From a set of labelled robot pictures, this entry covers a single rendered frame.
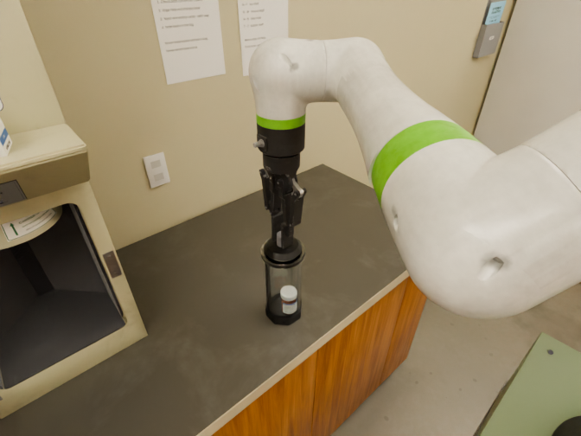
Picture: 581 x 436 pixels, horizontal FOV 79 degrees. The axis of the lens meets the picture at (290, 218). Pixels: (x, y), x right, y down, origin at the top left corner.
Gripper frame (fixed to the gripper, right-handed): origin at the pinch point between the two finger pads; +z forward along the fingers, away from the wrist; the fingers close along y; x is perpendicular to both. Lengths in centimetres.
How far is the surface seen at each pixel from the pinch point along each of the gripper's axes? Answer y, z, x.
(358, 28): -62, -28, 91
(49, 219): -20.1, -10.4, -40.4
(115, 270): -16.1, 4.1, -33.6
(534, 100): -31, 25, 247
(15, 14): -16, -44, -33
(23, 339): -27, 21, -56
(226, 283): -19.3, 28.4, -6.8
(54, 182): -10.8, -21.4, -37.4
